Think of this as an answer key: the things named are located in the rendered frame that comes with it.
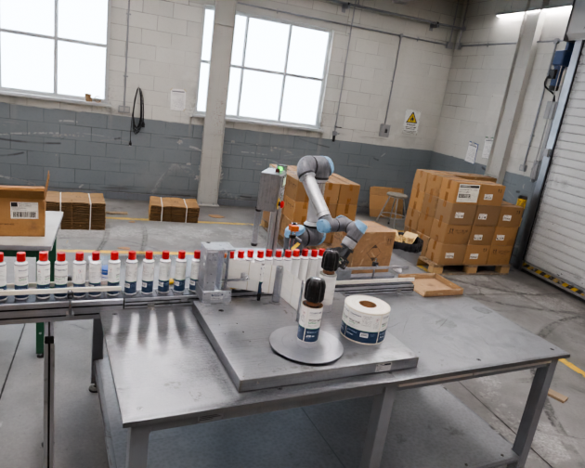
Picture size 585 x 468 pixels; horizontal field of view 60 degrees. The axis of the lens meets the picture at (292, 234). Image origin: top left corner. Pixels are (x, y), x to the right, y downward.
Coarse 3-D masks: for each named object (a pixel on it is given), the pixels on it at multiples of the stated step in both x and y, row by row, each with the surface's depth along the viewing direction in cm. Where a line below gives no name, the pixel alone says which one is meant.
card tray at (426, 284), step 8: (416, 280) 318; (424, 280) 321; (432, 280) 323; (440, 280) 323; (448, 280) 317; (416, 288) 305; (424, 288) 307; (432, 288) 309; (440, 288) 311; (448, 288) 313; (456, 288) 311; (424, 296) 294
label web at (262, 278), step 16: (224, 272) 235; (240, 272) 242; (256, 272) 242; (272, 272) 242; (288, 272) 236; (240, 288) 244; (256, 288) 244; (272, 288) 244; (288, 288) 236; (304, 288) 223
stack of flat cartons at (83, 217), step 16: (48, 192) 599; (64, 192) 610; (80, 192) 618; (48, 208) 563; (64, 208) 569; (80, 208) 579; (96, 208) 583; (64, 224) 575; (80, 224) 582; (96, 224) 588
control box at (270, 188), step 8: (272, 168) 260; (264, 176) 245; (272, 176) 245; (280, 176) 245; (264, 184) 246; (272, 184) 246; (280, 184) 248; (264, 192) 247; (272, 192) 247; (280, 192) 253; (264, 200) 248; (272, 200) 248; (280, 200) 257; (256, 208) 250; (264, 208) 249; (272, 208) 249
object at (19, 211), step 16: (48, 176) 316; (0, 192) 295; (16, 192) 297; (32, 192) 300; (0, 208) 302; (16, 208) 306; (32, 208) 310; (0, 224) 305; (16, 224) 309; (32, 224) 312
